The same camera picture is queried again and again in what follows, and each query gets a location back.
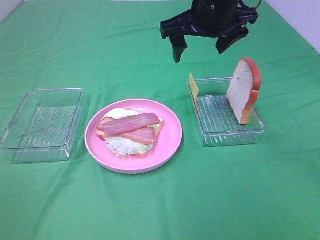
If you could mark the pink round plate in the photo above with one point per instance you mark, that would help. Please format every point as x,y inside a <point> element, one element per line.
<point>164,148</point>

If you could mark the yellow cheese slice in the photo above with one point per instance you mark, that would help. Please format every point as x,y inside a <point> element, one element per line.
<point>195,92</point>

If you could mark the green lettuce leaf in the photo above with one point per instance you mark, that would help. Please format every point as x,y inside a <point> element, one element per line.
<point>127,145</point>

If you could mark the clear left plastic container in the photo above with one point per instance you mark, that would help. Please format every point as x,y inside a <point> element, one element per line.
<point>45,126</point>

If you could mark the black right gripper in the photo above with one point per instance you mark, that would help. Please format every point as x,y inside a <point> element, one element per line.
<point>222,19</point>

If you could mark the clear plastic container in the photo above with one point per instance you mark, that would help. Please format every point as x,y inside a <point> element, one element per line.
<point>45,126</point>
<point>218,125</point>

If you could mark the bacon strip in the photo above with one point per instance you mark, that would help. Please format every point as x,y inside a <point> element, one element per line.
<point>129,124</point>
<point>146,133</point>

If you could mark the green tablecloth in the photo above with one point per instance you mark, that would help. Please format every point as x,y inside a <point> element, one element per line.
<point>113,50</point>

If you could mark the upright bread slice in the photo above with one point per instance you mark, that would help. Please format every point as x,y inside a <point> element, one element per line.
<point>244,88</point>

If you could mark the clear right plastic container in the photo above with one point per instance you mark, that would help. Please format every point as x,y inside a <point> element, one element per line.
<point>218,125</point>

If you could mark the white bread slice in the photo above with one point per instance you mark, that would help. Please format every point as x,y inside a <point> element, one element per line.
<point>136,143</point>

